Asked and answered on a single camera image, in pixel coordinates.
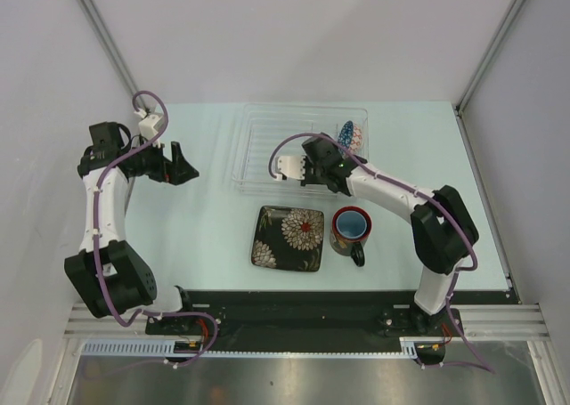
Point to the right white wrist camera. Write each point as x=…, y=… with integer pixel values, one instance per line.
x=290, y=167

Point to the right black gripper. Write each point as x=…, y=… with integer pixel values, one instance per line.
x=308, y=180

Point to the dark green red-rimmed mug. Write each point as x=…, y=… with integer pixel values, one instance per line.
x=346, y=247

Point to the blue patterned bowl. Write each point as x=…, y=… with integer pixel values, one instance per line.
x=350, y=137

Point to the light blue inner cup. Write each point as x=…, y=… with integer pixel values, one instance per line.
x=351, y=224

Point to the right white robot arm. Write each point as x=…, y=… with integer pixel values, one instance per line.
x=443, y=231

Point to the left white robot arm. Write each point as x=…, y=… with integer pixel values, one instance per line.
x=104, y=251

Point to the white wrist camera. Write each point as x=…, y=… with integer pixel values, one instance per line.
x=150, y=123
x=290, y=167

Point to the black square floral plate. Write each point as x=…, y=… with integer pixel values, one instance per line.
x=288, y=239

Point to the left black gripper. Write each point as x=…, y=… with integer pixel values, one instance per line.
x=175, y=172

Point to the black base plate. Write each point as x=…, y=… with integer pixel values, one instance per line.
x=256, y=321

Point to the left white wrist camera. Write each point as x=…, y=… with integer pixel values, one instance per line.
x=150, y=123

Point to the aluminium frame rail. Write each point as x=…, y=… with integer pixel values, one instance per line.
x=503, y=323

